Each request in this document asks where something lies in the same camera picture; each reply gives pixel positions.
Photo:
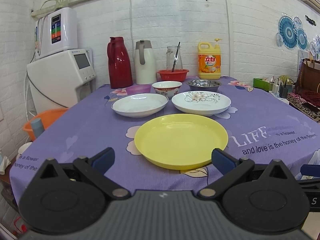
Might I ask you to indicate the green box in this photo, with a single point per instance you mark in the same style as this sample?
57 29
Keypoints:
262 84

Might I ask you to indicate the black stirring stick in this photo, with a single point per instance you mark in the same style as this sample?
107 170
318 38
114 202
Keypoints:
176 57

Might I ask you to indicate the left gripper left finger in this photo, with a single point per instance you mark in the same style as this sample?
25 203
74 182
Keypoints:
65 198

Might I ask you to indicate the white red-patterned bowl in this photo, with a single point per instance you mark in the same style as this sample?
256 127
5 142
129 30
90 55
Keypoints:
167 88

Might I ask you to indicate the brown paper bag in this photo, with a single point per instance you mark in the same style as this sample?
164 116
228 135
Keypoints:
307 83

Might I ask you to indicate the red plastic basket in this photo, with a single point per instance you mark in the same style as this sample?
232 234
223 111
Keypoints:
178 75

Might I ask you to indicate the black charger adapter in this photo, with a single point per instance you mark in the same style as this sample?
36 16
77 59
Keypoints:
283 90

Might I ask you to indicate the stainless steel bowl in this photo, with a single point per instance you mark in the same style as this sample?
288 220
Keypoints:
204 85

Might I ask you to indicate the floral white plate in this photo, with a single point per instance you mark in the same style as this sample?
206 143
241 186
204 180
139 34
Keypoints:
201 102

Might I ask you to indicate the grey blue cup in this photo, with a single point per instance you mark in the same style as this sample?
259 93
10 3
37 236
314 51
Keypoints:
37 127

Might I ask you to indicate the white water dispenser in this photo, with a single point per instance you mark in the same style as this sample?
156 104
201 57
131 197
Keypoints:
61 80

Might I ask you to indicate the white water purifier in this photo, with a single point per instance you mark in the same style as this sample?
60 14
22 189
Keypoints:
56 32

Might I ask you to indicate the yellow plastic plate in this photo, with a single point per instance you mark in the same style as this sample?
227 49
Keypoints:
180 141

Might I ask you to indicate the blue paper fan decoration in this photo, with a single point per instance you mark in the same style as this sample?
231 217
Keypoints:
291 33

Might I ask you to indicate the orange plastic basin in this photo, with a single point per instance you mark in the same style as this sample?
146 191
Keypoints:
47 117

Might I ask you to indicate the glass pitcher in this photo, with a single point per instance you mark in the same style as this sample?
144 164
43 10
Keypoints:
173 58

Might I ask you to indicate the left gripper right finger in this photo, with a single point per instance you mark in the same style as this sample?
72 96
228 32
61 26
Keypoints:
260 198

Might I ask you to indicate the plain white plate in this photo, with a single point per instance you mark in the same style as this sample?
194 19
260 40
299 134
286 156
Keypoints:
140 105

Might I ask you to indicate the purple plastic bowl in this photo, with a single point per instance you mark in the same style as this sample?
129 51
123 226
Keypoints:
138 89

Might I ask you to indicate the white thermos jug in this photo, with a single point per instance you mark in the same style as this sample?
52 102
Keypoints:
145 63

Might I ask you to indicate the red thermos jug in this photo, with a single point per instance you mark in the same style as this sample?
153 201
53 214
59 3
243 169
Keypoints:
119 67

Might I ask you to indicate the yellow detergent bottle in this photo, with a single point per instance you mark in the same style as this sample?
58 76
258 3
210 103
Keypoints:
209 59

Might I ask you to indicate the white power strip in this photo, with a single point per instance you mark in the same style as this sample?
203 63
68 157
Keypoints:
279 98

